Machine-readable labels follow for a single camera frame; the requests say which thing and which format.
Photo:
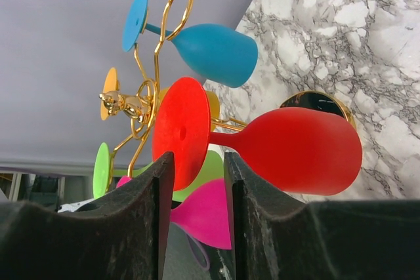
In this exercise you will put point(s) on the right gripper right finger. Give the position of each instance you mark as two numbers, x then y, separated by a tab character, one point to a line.
275	236

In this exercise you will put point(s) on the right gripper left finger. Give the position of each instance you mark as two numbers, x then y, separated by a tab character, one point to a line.
122	235

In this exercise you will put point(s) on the pink wine glass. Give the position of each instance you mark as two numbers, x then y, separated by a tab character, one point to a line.
204	215

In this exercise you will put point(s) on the red wine glass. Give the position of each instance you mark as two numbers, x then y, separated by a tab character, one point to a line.
296	149

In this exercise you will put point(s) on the green wine glass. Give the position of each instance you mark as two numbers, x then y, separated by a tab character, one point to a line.
211	169

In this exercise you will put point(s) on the orange wine glass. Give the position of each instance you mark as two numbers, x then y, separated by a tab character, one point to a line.
113	101

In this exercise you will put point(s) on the blue wine glass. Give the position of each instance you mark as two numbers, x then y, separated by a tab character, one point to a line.
213	51

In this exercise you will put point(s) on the gold wire glass rack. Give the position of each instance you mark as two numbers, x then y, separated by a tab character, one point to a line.
142	121

